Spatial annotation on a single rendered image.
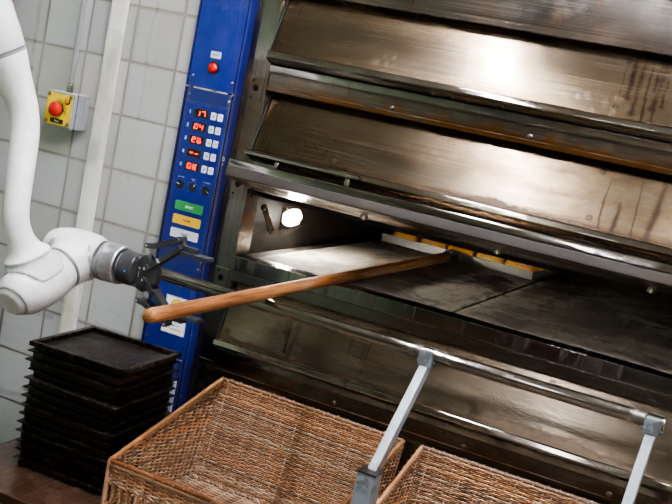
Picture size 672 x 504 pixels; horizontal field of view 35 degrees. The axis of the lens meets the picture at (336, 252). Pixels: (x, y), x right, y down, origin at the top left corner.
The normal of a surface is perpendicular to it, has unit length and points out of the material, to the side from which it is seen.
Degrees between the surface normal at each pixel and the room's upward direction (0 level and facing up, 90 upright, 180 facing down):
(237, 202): 90
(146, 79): 90
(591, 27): 90
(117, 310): 90
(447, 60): 70
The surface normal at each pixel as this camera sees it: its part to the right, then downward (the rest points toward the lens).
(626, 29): -0.41, 0.06
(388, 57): -0.32, -0.27
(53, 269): 0.80, -0.19
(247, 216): 0.89, 0.24
